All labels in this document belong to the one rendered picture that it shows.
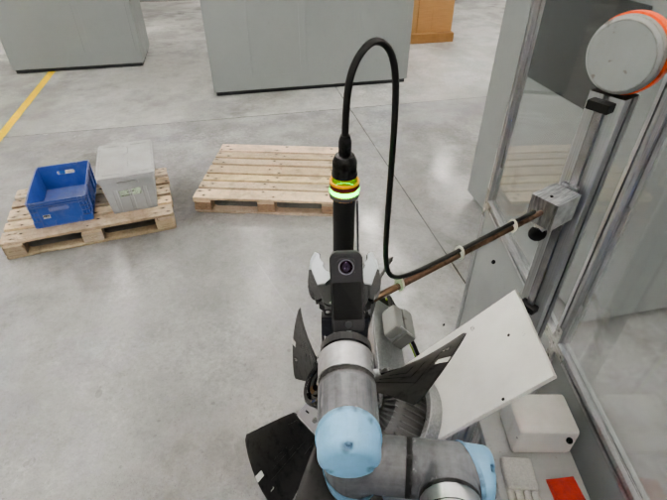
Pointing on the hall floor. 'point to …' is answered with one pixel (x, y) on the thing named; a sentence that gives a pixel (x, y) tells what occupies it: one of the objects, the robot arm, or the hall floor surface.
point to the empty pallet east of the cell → (268, 180)
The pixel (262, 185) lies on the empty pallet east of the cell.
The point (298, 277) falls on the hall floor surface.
